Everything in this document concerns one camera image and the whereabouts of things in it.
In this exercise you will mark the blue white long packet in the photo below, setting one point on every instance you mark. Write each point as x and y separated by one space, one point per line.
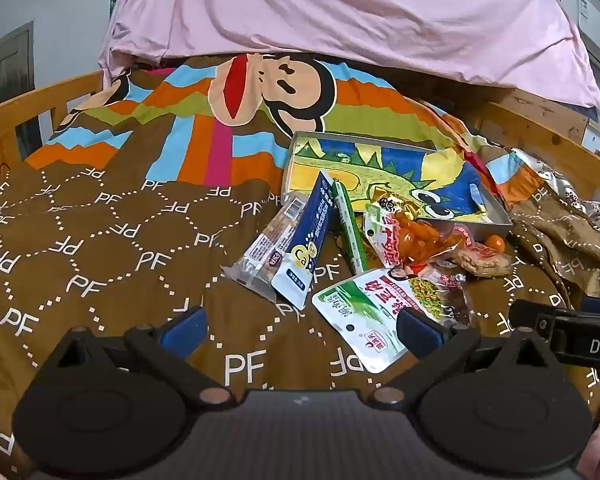
307 240

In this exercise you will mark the silver printed cloth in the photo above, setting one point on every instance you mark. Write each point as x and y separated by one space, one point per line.
565 185

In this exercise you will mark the wooden bed frame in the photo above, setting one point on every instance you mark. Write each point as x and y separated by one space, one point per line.
10 120

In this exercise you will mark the white green pea packet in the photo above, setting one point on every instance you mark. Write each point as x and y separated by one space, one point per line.
365 300

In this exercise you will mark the dark dried fruit packet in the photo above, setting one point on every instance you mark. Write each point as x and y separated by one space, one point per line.
455 295

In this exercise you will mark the pink bed sheet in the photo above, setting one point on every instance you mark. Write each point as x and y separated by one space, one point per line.
330 10

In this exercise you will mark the clear nut bar packet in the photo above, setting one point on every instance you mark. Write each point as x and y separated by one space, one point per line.
275 235

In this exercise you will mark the rice cracker packet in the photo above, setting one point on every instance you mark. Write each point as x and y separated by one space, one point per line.
480 260

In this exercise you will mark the white air conditioner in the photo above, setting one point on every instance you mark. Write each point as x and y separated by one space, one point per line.
585 15

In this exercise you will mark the green sausage stick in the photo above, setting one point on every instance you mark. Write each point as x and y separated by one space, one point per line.
347 220

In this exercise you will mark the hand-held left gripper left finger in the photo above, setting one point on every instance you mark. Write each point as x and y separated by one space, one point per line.
185 332

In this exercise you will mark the printed blanket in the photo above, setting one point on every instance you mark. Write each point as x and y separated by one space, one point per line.
105 240

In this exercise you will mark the white red snack packet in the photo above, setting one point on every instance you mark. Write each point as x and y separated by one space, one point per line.
387 245

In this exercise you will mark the tangerine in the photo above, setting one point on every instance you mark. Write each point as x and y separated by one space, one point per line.
495 244

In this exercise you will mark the gold foil snack packet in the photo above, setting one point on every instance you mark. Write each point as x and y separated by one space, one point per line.
395 200

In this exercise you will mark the dark window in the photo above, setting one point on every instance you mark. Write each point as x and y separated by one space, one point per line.
5 65

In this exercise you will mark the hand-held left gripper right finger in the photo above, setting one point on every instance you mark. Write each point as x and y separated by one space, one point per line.
420 332

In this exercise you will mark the grey tray with dinosaur drawing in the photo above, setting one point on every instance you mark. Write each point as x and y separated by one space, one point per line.
380 165

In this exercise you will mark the clear orange snack packet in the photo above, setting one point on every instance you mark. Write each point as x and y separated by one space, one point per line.
415 235

